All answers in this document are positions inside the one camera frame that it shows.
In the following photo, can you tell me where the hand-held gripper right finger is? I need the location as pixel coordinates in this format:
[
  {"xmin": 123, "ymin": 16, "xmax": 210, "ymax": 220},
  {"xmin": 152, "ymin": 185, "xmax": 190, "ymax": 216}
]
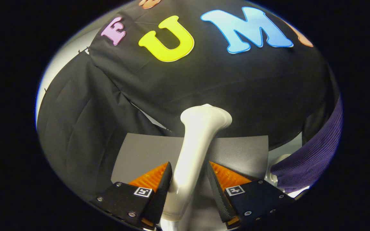
[{"xmin": 207, "ymin": 161, "xmax": 296, "ymax": 230}]

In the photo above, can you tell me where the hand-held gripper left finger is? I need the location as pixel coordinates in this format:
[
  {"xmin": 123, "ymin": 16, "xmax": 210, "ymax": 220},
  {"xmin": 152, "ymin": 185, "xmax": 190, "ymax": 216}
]
[{"xmin": 90, "ymin": 161, "xmax": 173, "ymax": 231}]

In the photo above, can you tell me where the white garment steamer head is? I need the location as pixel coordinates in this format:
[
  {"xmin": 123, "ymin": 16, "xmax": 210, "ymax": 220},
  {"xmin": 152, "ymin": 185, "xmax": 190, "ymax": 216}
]
[{"xmin": 159, "ymin": 104, "xmax": 233, "ymax": 231}]

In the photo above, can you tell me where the purple corduroy jacket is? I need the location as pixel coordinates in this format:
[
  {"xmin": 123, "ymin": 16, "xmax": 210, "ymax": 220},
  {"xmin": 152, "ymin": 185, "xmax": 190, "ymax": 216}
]
[{"xmin": 270, "ymin": 96, "xmax": 344, "ymax": 193}]

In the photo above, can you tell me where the grey cabinet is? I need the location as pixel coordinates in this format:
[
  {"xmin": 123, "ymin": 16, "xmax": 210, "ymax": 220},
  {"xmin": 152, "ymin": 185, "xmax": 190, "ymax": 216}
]
[{"xmin": 111, "ymin": 133, "xmax": 269, "ymax": 231}]

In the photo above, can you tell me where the black backdrop cloth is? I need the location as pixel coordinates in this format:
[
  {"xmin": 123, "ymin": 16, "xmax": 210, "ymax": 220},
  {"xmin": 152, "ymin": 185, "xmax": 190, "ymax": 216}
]
[
  {"xmin": 37, "ymin": 53, "xmax": 172, "ymax": 201},
  {"xmin": 87, "ymin": 0, "xmax": 339, "ymax": 150}
]

